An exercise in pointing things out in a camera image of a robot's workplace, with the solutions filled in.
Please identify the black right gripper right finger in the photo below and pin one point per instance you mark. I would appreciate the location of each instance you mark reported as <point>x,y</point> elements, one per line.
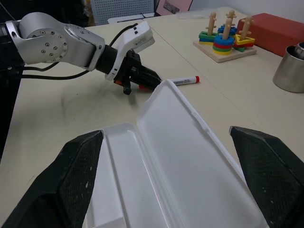
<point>273,175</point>

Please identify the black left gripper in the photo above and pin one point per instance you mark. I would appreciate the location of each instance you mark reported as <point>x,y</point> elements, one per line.
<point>129,69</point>

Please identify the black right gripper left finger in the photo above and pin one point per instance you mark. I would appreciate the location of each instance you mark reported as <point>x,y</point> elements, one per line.
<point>61,180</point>

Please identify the white marker with red cap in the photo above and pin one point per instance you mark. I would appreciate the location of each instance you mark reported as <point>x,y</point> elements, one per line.
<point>186,80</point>

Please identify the white plastic pencil case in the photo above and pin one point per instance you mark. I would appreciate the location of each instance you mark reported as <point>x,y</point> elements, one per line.
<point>178,154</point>

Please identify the yellow square toy block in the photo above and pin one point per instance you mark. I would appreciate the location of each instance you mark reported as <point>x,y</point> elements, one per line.
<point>204,42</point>

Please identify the green square toy block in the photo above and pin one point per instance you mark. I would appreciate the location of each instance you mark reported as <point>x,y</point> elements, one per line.
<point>204,35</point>

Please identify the white perforated panel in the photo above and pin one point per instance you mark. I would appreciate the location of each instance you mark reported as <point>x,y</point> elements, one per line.
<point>118,9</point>

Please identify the pink paper sheet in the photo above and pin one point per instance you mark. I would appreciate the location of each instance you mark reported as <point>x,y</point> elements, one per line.
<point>174,6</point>

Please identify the wooden stacking toy base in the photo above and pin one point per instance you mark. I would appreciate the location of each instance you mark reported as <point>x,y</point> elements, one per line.
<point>225,57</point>

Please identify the wooden toy peg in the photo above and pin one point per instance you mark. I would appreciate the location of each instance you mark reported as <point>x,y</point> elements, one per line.
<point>245,27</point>
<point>227,29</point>
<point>211,23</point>
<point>230,16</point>

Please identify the blue cross toy block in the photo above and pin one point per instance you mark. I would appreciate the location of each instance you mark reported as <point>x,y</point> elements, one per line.
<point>222,29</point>

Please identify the green triangle toy block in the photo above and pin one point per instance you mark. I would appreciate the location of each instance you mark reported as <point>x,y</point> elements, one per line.
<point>240,49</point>

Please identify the stainless steel cup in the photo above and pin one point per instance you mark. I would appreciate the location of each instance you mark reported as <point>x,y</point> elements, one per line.
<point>288,73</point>

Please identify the yellow triangle toy block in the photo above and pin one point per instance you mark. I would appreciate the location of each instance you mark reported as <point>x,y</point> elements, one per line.
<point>247,41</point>

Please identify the red rectangular box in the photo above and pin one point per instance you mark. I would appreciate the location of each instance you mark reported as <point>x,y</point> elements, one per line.
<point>273,31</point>

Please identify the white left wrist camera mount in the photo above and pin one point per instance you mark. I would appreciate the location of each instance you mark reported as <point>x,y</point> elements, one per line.
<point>140,35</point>

